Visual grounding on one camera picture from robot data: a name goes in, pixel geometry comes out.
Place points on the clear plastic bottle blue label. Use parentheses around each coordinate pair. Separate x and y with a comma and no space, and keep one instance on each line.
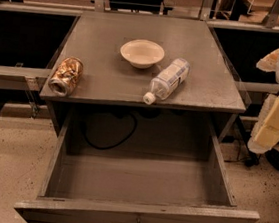
(163,85)

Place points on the open grey top drawer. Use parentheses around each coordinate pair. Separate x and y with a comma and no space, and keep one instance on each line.
(180,182)

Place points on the grey wooden cabinet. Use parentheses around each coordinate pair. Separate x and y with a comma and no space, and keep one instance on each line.
(108,78)

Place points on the white bowl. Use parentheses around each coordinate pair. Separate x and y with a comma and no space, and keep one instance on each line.
(142,53)

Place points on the crushed orange soda can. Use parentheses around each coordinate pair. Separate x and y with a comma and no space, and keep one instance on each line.
(66,77)

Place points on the grey metal rail left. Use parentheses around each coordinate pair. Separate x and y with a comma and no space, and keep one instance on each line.
(22,78)

